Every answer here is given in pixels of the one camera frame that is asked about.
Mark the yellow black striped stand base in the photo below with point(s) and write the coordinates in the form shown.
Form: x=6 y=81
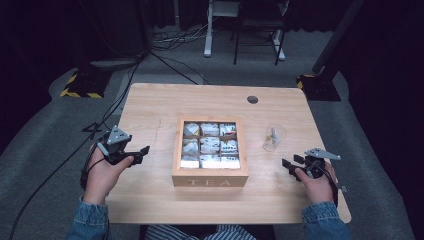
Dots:
x=320 y=87
x=86 y=83

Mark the grey flat stand foot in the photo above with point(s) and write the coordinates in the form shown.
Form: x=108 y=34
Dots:
x=115 y=63

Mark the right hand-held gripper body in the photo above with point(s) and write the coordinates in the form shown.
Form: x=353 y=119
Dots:
x=315 y=163

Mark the person's striped trousers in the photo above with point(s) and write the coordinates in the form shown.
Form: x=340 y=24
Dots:
x=200 y=233

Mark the tea bag with yellow tag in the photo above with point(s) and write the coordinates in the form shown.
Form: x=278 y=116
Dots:
x=273 y=136

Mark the black chair frame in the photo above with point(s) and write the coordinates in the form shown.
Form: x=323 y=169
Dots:
x=260 y=23

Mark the person's left hand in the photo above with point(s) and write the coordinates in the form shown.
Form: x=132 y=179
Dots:
x=101 y=178

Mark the rows of white tea packets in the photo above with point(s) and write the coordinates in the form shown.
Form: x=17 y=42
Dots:
x=210 y=146

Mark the person's right hand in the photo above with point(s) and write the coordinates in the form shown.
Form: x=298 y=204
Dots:
x=316 y=190

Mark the clear glass cup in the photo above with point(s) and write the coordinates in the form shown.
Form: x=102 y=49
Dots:
x=278 y=146

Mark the white desk leg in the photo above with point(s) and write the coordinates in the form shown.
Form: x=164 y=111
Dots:
x=279 y=46
x=208 y=36

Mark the black slanted stand pole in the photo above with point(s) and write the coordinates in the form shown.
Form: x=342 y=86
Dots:
x=338 y=36

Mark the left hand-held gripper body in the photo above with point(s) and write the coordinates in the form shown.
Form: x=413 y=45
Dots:
x=115 y=145

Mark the wooden tea box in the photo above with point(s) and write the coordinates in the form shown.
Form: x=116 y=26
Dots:
x=210 y=175

